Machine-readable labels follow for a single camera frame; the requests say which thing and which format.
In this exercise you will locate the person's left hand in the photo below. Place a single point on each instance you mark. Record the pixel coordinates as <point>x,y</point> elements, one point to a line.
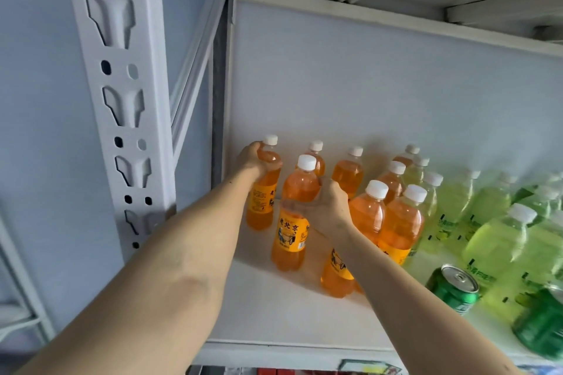
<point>250,161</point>

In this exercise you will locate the person's right hand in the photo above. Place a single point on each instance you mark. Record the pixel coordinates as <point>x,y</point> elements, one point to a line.
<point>330,214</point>

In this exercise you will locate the white shelf with blue labels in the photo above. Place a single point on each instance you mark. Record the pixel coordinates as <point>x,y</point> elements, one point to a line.
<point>281,313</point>

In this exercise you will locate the yellow green price tag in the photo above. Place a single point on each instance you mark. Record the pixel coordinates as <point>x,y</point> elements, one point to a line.
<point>369,368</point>

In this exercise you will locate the group of pale green bottles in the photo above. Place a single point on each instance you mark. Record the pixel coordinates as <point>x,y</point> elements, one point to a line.
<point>534,203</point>

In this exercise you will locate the group of pale yellow bottles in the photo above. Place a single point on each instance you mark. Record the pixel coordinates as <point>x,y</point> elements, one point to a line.
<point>492,243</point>

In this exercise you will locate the green drink can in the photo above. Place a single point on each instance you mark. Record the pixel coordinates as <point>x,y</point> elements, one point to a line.
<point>541,322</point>
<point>453,295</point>

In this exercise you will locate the person's left forearm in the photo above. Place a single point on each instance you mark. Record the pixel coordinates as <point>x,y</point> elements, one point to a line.
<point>154,291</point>

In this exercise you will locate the blue price label strip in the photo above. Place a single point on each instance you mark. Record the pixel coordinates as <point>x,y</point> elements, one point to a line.
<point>541,370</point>

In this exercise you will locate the person's right forearm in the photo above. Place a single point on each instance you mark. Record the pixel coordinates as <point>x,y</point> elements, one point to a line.
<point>418,313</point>

